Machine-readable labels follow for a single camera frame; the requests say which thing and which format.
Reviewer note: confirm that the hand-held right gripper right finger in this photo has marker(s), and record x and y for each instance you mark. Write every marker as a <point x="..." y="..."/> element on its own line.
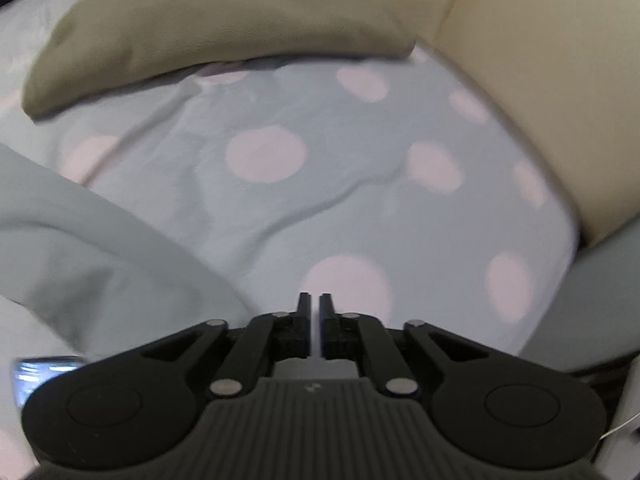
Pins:
<point x="326" y="306"/>

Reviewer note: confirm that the olive green pillow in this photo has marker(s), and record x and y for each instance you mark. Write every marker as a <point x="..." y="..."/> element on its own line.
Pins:
<point x="210" y="25"/>

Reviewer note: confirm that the small glossy screen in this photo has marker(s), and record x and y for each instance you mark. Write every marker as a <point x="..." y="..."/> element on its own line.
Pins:
<point x="42" y="375"/>

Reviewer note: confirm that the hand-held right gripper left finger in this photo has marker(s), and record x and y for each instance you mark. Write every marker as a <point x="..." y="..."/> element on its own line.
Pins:
<point x="303" y="306"/>

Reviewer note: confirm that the grey garment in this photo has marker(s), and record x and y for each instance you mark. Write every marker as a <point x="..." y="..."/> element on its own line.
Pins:
<point x="75" y="240"/>

